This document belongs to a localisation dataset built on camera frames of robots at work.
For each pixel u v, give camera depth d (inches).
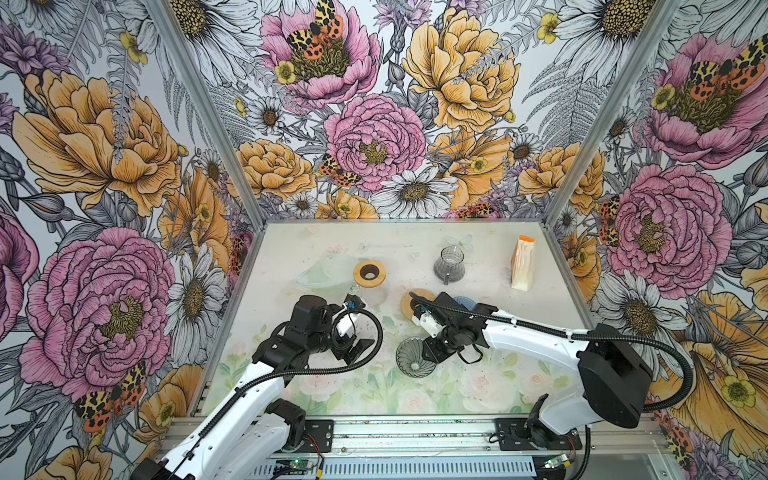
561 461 28.1
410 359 32.8
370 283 35.3
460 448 28.8
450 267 39.1
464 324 24.5
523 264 39.1
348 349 27.5
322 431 29.5
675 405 17.2
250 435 22.5
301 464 28.0
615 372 17.2
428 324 30.6
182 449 16.4
